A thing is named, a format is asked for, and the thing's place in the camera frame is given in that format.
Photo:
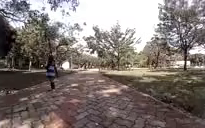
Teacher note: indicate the white building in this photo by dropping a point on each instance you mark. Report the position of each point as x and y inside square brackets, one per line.
[181, 63]

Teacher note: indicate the row of trees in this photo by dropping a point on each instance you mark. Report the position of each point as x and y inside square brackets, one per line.
[36, 43]

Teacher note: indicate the tall leafy tree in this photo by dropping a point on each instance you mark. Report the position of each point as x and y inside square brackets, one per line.
[185, 26]

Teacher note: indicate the dark dense tree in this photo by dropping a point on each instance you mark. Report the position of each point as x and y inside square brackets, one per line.
[0, 36]

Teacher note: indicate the overhanging tree branches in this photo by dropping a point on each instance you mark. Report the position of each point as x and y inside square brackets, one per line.
[10, 8]

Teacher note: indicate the shaded grass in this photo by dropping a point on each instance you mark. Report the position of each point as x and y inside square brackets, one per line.
[13, 80]

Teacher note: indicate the red brick path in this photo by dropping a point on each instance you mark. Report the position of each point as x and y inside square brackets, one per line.
[90, 106]

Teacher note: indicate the sunlit grass field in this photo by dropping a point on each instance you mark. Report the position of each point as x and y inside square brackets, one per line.
[176, 86]

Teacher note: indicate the person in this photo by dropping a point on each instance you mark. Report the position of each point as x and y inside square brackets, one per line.
[51, 71]

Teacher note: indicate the wide leafy tree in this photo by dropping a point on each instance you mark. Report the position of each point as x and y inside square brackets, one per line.
[116, 43]

